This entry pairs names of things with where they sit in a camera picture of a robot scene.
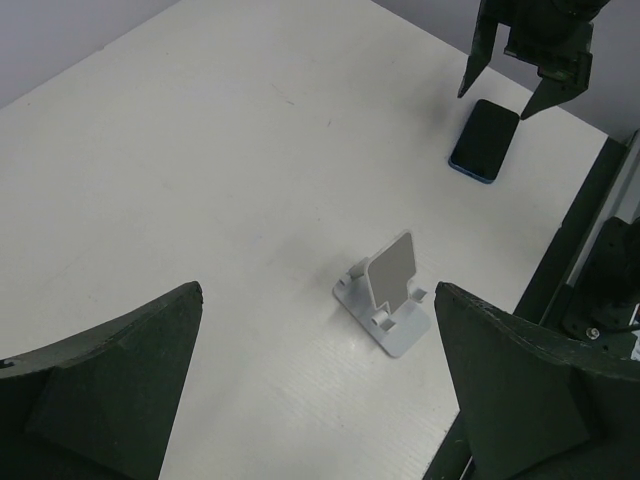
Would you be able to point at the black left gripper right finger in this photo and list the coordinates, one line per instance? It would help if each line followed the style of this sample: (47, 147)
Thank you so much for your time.
(536, 404)

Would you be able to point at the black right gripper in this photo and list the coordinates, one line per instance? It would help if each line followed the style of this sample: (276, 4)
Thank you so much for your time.
(554, 36)

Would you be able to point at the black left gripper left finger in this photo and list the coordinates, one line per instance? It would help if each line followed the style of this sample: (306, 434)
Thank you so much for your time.
(101, 404)

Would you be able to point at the blue smartphone black screen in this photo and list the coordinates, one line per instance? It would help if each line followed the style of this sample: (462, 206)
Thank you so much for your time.
(483, 144)

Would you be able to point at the white folding phone stand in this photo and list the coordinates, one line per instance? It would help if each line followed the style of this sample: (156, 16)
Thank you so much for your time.
(380, 294)

